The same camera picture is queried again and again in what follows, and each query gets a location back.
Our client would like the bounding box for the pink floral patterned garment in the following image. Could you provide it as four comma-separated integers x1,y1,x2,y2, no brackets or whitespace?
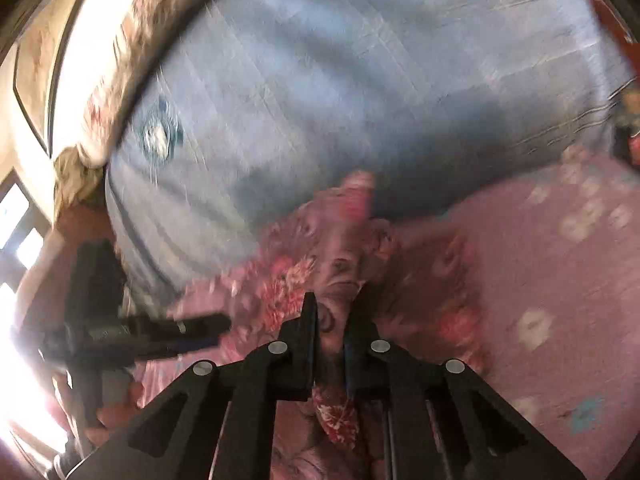
134,169,492,480

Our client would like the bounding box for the person's left hand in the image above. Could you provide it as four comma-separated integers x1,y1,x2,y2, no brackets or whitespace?
85,382,144,446

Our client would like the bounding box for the brown wooden headboard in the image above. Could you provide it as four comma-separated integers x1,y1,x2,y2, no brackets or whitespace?
15,204,115,332

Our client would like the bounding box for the olive floral cloth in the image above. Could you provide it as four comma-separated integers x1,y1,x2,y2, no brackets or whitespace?
53,146,106,221

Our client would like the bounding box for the purple floral bedsheet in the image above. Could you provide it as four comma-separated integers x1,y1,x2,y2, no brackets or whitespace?
402,154,639,479

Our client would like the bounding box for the blue plaid quilt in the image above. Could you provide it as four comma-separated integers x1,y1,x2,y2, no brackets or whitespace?
106,0,632,306

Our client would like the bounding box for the beige striped floral blanket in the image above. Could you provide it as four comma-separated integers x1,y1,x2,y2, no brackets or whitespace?
77,0,206,168

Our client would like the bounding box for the window with dark frame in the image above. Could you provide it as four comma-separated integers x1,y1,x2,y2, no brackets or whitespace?
0,169,51,297

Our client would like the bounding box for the framed wall picture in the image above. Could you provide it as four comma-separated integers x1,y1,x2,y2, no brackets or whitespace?
13,0,76,155

